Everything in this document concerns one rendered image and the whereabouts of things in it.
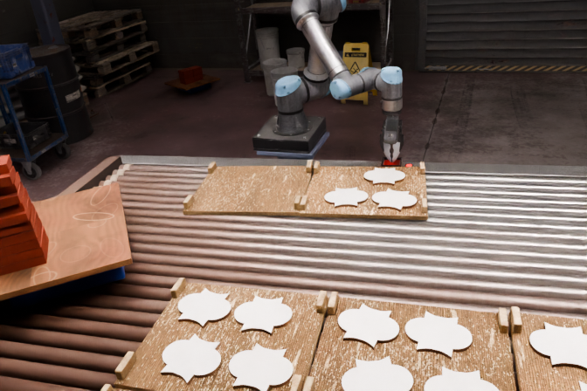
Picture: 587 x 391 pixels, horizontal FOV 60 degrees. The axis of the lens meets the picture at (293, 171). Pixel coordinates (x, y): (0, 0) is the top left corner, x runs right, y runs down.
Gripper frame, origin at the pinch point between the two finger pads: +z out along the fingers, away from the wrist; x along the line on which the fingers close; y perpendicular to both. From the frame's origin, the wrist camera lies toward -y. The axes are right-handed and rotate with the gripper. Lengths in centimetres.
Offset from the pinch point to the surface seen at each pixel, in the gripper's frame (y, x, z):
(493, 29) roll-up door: 438, -78, 44
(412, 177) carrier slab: -14.0, -8.4, 0.1
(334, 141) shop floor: 230, 69, 93
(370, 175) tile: -15.6, 6.3, -1.0
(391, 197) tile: -30.9, -2.4, -1.0
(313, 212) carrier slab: -41.1, 22.3, 0.1
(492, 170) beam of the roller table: -2.4, -36.3, 2.2
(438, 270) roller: -64, -17, 2
